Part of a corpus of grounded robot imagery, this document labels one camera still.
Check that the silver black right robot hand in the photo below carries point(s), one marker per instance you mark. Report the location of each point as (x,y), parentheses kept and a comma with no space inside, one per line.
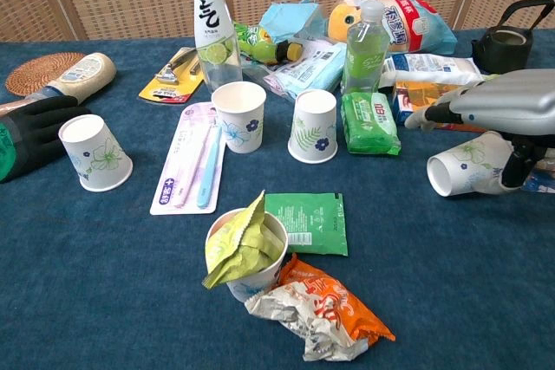
(507,101)

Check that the paper cup green flower print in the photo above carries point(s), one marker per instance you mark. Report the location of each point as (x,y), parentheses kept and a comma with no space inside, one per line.
(459,166)

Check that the paper cup green fern print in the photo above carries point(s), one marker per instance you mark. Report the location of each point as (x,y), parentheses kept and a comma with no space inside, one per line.
(312,127)

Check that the paper cup blue flower print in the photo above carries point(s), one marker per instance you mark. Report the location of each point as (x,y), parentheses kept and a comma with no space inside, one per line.
(238,127)

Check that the paper cup holding wrapper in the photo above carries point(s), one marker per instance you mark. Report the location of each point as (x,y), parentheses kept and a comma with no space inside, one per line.
(256,280)

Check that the paper cup large green flower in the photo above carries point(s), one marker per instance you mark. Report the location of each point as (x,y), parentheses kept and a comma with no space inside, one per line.
(95,153)

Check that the white wipes pack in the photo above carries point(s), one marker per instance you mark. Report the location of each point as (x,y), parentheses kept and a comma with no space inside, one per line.
(433,69)

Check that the blue battery blister pack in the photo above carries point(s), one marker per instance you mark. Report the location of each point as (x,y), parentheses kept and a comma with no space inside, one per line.
(542,181)

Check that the orange and blue carton box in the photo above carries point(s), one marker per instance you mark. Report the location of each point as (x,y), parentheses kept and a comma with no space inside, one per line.
(416,95)

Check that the blue white red plastic pack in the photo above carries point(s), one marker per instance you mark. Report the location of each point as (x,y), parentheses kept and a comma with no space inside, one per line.
(416,23)

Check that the green tissue pack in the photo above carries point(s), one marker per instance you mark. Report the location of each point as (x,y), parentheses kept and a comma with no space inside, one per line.
(368,123)

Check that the green label water bottle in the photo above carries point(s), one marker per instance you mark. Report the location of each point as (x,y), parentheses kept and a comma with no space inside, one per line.
(364,58)

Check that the yellow plush toy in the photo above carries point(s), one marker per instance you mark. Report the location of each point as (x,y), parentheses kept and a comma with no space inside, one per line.
(342,19)

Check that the light blue wipes pack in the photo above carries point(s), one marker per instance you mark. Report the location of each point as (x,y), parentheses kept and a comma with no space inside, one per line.
(312,71)

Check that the green foil sachet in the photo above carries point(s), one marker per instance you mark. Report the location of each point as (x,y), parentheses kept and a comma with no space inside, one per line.
(312,222)

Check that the light blue bag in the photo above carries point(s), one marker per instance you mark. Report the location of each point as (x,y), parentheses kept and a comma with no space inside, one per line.
(286,17)

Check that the green drink bottle yellow cap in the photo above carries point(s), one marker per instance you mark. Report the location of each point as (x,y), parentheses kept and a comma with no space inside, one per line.
(256,40)

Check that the orange crumpled snack wrapper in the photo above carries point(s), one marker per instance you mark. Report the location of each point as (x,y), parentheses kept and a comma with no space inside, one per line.
(338,309)

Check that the clear lime soda bottle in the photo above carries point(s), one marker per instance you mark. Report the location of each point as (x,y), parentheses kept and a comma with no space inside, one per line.
(212,19)

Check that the yellow-green snack wrapper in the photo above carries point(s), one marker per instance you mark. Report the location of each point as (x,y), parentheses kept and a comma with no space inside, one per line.
(238,248)

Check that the pink toothbrush blister pack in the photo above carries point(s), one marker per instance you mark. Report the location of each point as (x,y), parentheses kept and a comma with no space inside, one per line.
(186,162)

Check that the yellow razor blister pack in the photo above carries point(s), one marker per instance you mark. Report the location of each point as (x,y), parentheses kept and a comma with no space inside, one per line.
(173,82)

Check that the beige cylindrical tube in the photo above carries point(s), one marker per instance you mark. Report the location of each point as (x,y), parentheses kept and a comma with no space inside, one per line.
(82,71)

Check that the black rubber glove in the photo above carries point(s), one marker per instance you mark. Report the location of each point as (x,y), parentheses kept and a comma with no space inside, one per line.
(34,127)

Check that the woven rattan coaster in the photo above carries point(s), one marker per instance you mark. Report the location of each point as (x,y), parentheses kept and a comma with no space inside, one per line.
(30,73)

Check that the pale pink strip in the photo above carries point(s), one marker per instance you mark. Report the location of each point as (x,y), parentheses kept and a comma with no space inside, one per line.
(13,108)

